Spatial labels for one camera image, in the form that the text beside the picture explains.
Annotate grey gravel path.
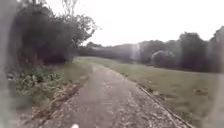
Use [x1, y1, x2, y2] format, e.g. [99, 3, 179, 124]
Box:
[36, 62, 194, 128]

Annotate grass field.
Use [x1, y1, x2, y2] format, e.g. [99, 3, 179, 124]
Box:
[6, 57, 94, 128]
[79, 55, 224, 128]

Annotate wood of dark trees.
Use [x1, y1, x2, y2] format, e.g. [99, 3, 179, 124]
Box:
[6, 0, 224, 74]

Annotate low green plants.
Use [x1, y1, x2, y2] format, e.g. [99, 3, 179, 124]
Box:
[8, 68, 73, 109]

